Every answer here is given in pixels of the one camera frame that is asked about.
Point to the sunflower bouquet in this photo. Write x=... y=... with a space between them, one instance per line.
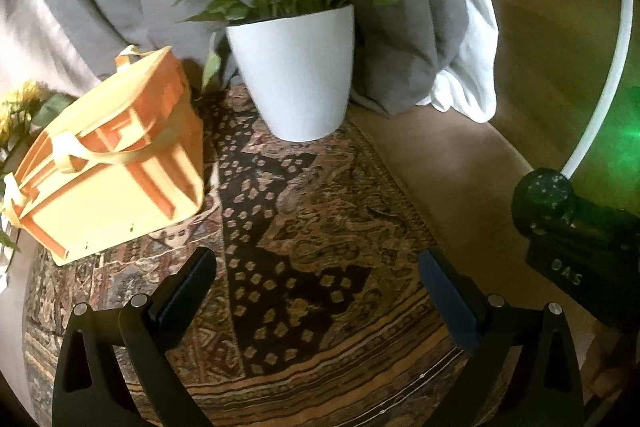
x=25 y=117

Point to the white plant pot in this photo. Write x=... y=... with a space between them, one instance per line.
x=295 y=77

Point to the patterned brown rug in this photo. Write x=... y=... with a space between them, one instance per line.
x=310 y=227

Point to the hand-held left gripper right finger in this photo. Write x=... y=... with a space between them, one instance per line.
x=450 y=302

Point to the white curtain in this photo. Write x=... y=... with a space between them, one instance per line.
x=45 y=47
x=475 y=32

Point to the white curved tube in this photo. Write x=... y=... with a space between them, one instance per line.
x=612 y=82

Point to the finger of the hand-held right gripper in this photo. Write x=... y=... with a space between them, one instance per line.
x=605 y=219

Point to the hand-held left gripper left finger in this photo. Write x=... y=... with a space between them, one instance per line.
x=187 y=287

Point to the black ball with colourful panels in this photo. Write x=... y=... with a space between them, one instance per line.
x=542 y=199

